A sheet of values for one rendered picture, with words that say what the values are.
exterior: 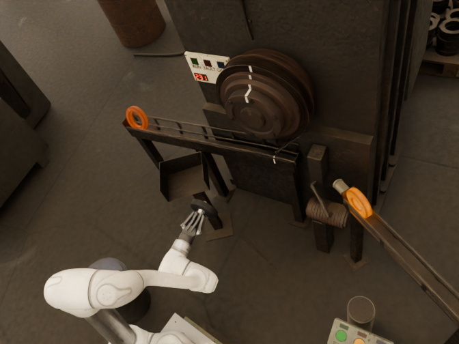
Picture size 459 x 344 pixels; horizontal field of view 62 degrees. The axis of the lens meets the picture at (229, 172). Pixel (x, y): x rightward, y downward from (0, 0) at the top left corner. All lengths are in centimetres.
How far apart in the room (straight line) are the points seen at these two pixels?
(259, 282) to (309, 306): 34
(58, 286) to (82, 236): 181
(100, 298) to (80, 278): 12
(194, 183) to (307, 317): 103
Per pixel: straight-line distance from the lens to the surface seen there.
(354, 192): 185
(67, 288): 144
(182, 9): 187
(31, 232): 360
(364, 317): 190
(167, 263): 189
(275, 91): 164
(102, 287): 135
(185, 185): 228
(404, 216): 269
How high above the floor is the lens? 235
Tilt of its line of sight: 52 degrees down
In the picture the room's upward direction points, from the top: 24 degrees counter-clockwise
